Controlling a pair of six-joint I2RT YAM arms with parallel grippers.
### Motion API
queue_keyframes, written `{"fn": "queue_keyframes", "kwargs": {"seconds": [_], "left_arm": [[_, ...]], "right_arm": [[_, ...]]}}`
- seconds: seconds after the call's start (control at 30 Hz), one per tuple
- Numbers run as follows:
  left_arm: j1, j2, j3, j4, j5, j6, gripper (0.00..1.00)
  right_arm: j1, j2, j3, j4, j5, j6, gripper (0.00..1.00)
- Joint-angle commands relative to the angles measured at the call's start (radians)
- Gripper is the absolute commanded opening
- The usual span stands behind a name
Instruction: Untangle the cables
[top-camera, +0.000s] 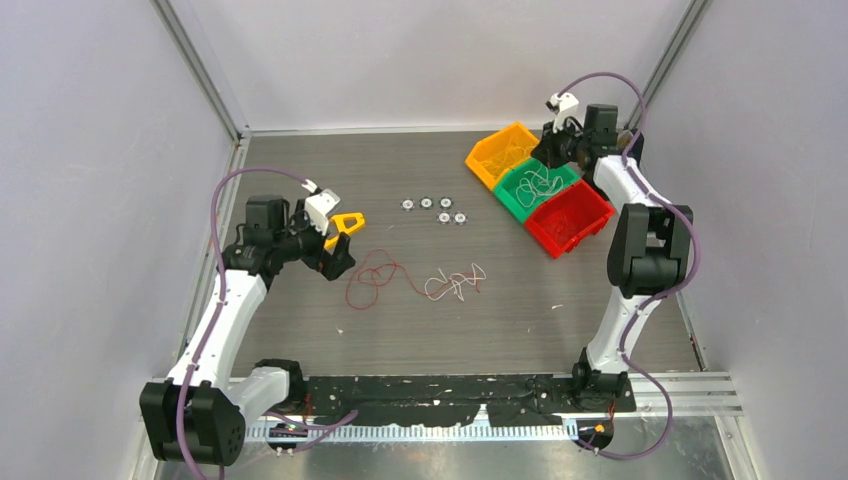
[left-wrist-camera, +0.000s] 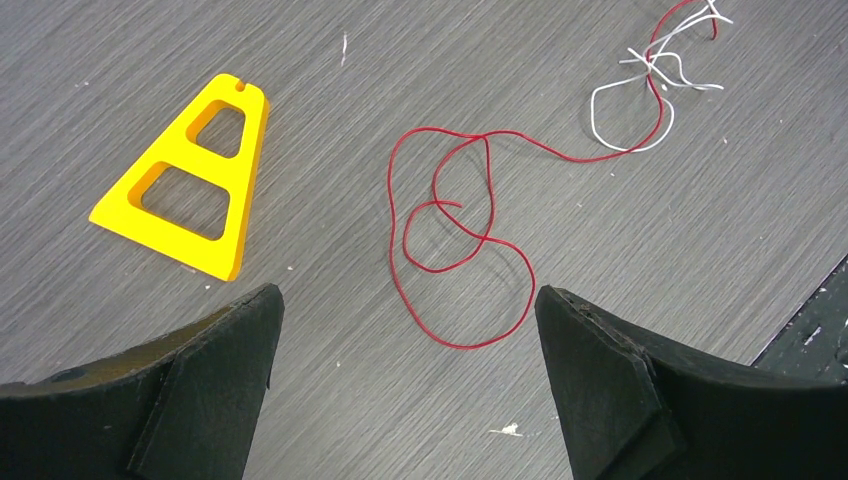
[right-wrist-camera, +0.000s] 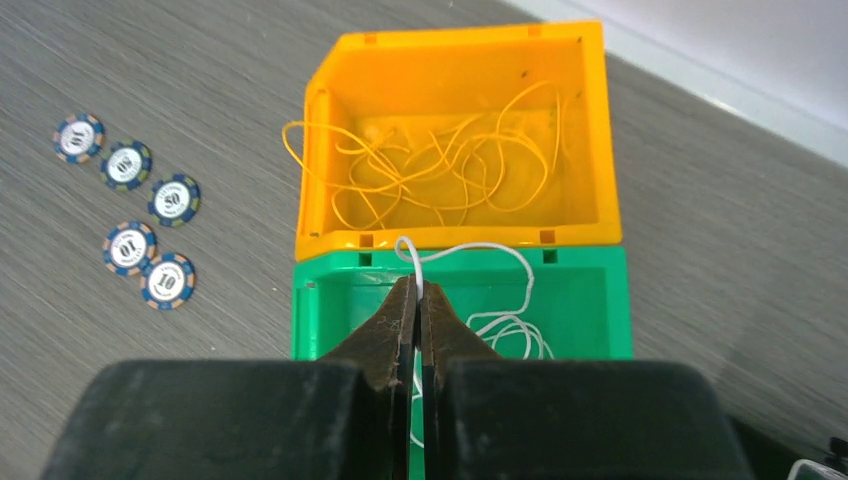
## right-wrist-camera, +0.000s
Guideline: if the poker chip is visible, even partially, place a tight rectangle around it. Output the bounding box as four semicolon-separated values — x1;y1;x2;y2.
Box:
147;173;201;228
53;112;105;164
102;221;157;277
100;140;152;191
140;252;196;311

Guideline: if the green plastic bin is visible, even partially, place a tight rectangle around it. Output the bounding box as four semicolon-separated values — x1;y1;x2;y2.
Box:
291;245;634;480

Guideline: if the yellow wire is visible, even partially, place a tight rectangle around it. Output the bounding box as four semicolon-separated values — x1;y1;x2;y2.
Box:
281;79;564;230

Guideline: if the orange plastic bin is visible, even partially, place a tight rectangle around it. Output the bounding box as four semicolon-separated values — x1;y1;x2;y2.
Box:
282;20;622;261

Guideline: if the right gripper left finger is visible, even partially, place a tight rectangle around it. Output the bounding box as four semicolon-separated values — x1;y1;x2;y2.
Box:
42;277;417;479

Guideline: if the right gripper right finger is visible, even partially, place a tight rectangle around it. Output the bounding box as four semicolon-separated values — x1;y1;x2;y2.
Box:
420;283;753;479

